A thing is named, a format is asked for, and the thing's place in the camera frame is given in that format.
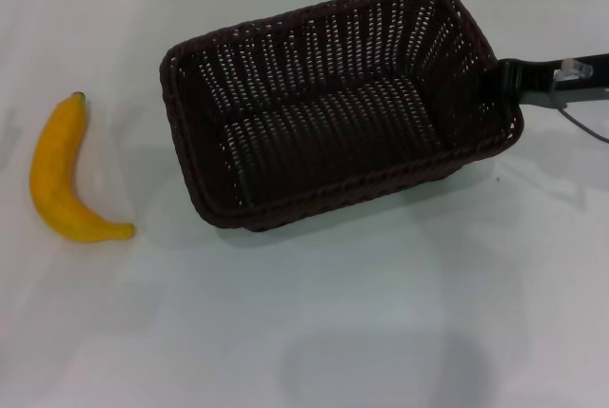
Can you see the dark brown woven basket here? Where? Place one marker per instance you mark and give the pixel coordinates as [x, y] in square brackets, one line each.
[309, 132]

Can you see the yellow banana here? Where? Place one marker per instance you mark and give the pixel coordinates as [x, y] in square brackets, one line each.
[54, 180]

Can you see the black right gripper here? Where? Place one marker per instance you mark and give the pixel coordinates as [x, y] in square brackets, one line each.
[566, 89]

